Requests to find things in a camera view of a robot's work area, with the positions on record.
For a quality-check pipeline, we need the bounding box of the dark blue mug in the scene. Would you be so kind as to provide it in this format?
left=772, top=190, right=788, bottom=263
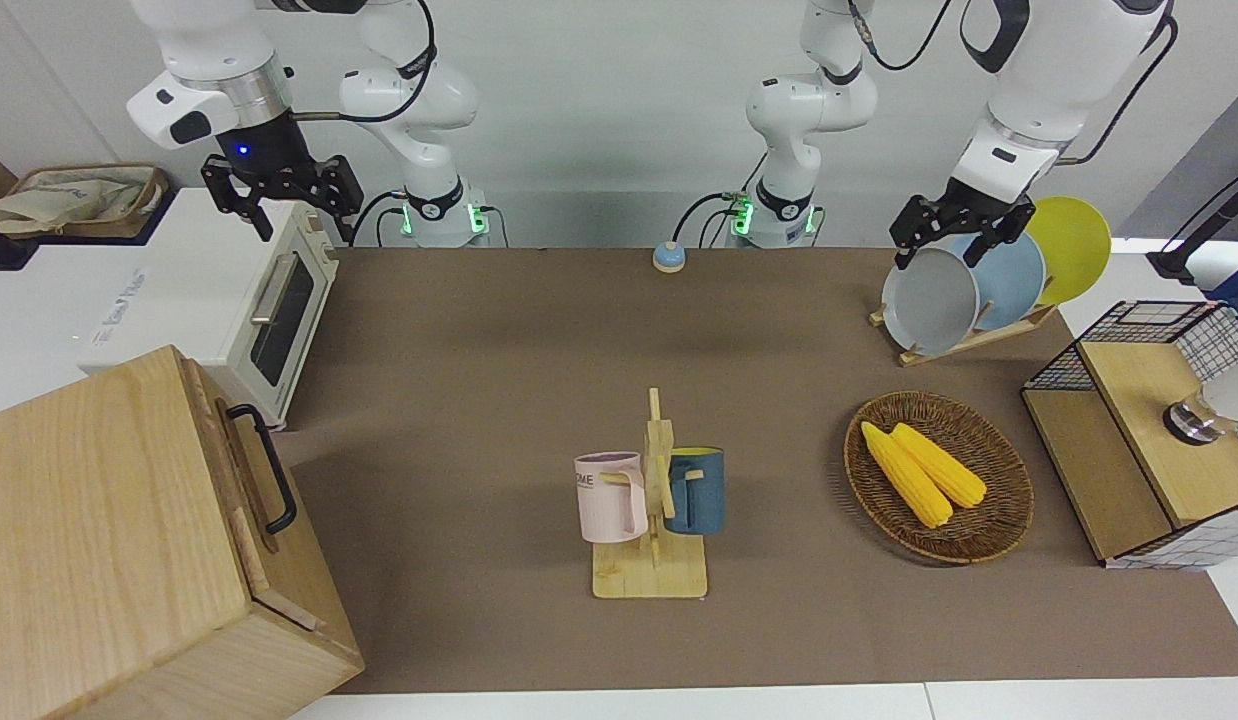
left=665, top=446, right=726, bottom=536

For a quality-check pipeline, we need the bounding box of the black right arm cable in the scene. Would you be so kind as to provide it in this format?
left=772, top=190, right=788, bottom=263
left=289, top=0, right=440, bottom=126

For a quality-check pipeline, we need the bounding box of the grey plate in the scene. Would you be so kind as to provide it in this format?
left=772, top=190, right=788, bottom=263
left=881, top=247, right=981, bottom=358

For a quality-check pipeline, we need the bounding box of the light blue plate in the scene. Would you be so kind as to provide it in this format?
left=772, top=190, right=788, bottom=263
left=949, top=232, right=1048, bottom=333

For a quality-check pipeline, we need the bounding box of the brown wicker basket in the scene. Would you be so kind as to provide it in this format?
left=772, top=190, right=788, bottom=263
left=844, top=391, right=1035, bottom=566

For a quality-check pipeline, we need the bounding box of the black base cable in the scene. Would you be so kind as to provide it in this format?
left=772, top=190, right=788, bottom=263
left=349, top=190, right=410, bottom=248
left=674, top=190, right=742, bottom=248

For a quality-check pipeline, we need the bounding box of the beige tote bag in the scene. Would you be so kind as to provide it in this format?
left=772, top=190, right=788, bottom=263
left=0, top=163, right=170, bottom=241

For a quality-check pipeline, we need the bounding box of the white cylinder bottle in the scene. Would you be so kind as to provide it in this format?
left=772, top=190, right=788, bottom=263
left=1164, top=355, right=1238, bottom=446

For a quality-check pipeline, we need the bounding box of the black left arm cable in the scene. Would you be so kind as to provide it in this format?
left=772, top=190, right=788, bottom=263
left=849, top=0, right=1180, bottom=166

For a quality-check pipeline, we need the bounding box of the yellow plate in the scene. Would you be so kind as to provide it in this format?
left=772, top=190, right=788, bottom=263
left=1024, top=196, right=1113, bottom=307

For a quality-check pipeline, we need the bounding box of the wooden mug rack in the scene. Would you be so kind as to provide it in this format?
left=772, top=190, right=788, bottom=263
left=591, top=388, right=710, bottom=601

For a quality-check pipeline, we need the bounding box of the brown table mat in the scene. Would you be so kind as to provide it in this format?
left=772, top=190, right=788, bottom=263
left=269, top=247, right=1238, bottom=696

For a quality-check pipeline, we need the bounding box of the white toaster oven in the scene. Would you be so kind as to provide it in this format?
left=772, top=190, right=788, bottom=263
left=77, top=188, right=340, bottom=431

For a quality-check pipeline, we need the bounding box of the light wooden drawer cabinet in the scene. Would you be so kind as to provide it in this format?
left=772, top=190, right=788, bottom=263
left=0, top=345, right=365, bottom=720

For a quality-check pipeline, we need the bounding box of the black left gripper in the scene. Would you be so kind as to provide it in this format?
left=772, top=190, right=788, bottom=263
left=889, top=178, right=1037, bottom=273

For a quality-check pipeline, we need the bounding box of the wire grid wooden shelf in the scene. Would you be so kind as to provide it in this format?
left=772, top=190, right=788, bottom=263
left=1021, top=300, right=1238, bottom=571

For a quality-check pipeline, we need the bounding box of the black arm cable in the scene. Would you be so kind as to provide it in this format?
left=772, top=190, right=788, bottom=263
left=289, top=0, right=440, bottom=126
left=849, top=0, right=1180, bottom=166

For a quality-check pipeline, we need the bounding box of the wooden plate rack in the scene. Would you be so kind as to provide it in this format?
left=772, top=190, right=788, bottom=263
left=869, top=303, right=1060, bottom=368

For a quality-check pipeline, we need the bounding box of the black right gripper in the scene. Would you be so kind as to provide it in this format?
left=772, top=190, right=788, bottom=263
left=201, top=108, right=365, bottom=243

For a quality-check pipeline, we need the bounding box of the yellow corn cob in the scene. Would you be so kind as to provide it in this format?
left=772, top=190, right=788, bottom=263
left=891, top=423, right=988, bottom=509
left=860, top=421, right=954, bottom=529

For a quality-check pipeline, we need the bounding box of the pink mug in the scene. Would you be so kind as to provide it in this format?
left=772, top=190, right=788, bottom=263
left=574, top=452, right=650, bottom=544

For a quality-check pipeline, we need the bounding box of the light wooden drawer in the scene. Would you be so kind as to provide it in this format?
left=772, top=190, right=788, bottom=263
left=177, top=352, right=325, bottom=633

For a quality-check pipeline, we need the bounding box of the black metal drawer handle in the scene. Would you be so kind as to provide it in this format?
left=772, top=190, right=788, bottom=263
left=227, top=403, right=298, bottom=536

